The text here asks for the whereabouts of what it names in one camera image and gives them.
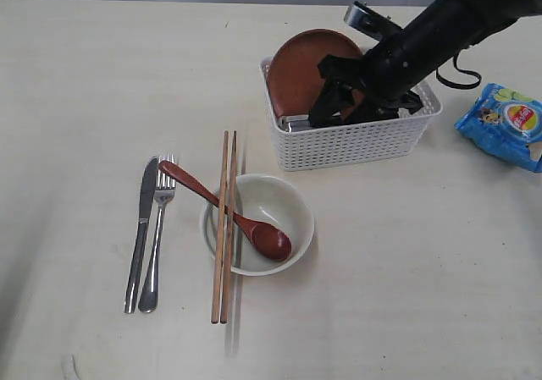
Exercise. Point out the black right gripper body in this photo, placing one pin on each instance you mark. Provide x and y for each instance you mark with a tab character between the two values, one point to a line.
387	86

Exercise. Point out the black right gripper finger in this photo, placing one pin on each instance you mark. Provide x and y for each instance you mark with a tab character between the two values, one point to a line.
365	112
334	98

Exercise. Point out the white ceramic bowl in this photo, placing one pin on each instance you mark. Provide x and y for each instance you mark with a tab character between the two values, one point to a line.
275	201

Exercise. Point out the blue chips bag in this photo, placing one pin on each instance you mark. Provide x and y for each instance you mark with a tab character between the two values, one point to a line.
505	124

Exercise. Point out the red-brown wooden spoon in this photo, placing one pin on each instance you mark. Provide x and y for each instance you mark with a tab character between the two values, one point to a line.
268	240

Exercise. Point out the wooden chopstick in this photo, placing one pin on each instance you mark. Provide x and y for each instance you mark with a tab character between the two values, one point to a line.
219	247
229	230

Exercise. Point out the silver metal fork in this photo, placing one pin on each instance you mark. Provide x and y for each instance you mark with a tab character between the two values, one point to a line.
164	194

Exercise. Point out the silver table knife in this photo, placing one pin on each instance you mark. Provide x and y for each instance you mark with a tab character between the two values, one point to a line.
146	194

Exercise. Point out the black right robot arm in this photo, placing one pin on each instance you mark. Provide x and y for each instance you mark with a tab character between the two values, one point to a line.
444	29

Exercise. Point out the white perforated plastic basket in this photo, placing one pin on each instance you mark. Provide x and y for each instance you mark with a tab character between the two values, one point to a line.
343	145

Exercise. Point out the brown wooden plate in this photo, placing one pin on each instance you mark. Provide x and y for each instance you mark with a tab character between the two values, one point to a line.
294	81

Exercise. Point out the silver foil packet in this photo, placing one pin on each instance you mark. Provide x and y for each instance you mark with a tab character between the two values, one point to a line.
294	123

